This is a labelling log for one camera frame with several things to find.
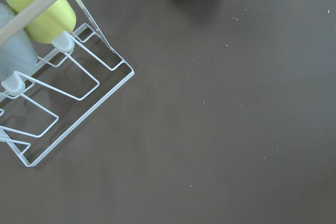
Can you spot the grey cup on rack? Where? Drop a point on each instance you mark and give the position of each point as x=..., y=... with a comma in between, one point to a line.
x=18, y=54

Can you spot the yellow cup on rack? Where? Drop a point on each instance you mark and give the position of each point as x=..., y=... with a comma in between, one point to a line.
x=59, y=17

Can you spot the white wire drying rack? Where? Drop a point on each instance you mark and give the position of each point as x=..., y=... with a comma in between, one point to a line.
x=74, y=75

